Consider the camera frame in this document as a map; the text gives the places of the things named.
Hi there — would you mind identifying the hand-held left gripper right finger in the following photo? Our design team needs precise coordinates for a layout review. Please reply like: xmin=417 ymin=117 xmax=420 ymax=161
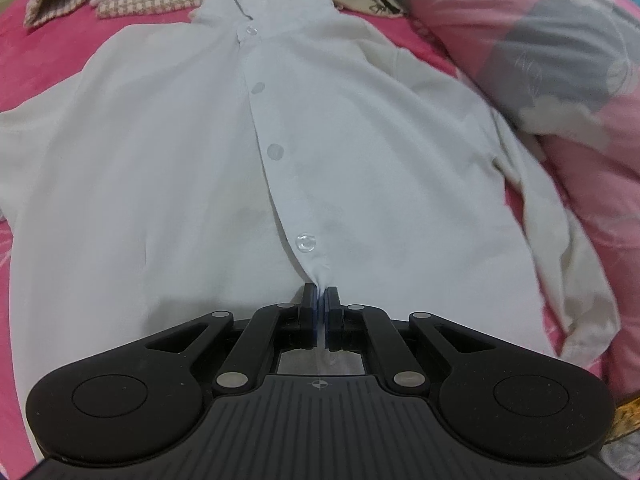
xmin=324 ymin=285 xmax=493 ymax=396

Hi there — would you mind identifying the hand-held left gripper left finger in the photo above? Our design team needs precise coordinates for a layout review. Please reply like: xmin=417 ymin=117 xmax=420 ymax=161
xmin=145 ymin=282 xmax=319 ymax=396

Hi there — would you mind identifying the pink grey quilt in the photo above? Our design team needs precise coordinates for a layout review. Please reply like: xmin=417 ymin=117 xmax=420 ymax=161
xmin=375 ymin=0 xmax=640 ymax=396

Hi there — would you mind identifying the white t-shirt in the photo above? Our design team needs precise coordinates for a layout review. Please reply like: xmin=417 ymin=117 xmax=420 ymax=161
xmin=0 ymin=0 xmax=621 ymax=378

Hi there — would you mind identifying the pink floral blanket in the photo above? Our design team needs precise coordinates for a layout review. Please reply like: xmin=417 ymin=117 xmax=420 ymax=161
xmin=0 ymin=0 xmax=623 ymax=478

